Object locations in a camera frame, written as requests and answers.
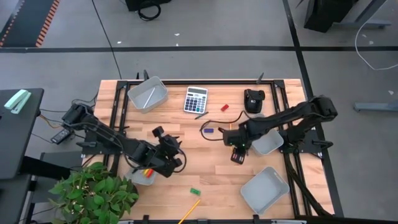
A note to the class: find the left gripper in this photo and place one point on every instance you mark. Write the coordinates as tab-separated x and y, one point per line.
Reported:
168	148

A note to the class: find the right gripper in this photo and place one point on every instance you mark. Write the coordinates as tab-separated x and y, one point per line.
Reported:
236	138

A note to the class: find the purple eraser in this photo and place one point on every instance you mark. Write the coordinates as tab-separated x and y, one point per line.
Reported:
208	130

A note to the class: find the orange highlighter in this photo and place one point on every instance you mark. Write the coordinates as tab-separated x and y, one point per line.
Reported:
150	173

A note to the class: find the yellow highlighter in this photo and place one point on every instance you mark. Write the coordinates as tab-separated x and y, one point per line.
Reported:
145	171

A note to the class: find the green eraser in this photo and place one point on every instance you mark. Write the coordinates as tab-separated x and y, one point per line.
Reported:
195	191

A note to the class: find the yellow pencil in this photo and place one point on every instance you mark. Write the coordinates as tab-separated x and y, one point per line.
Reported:
190	211

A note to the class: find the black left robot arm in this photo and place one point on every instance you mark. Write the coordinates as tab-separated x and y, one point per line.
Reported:
109	137

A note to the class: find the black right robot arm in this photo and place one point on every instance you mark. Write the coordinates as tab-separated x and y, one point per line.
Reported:
289	115

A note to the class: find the grey plastic bin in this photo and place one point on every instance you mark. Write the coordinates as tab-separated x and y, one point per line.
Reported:
136	179
158	90
269	144
264	191

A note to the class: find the grey desk calculator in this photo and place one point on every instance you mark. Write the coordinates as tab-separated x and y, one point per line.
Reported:
195	101

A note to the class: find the red eraser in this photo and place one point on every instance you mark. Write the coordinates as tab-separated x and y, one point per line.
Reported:
224	107

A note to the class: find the white pencil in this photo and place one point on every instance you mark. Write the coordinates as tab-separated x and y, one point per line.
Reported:
149	97

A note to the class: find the black tape dispenser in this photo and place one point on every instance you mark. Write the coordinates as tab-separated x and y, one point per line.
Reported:
254	101

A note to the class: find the green leafy plant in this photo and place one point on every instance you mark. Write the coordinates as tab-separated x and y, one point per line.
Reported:
93	193

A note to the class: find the black power adapter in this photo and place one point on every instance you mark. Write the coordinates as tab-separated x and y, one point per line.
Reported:
60	137

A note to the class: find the grey desk foot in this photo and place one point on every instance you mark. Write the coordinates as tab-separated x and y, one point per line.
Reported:
376	106

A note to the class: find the black side desk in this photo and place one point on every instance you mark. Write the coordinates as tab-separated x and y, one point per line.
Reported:
18	140

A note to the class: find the mint green stapler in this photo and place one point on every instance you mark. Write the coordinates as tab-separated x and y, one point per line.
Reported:
17	100

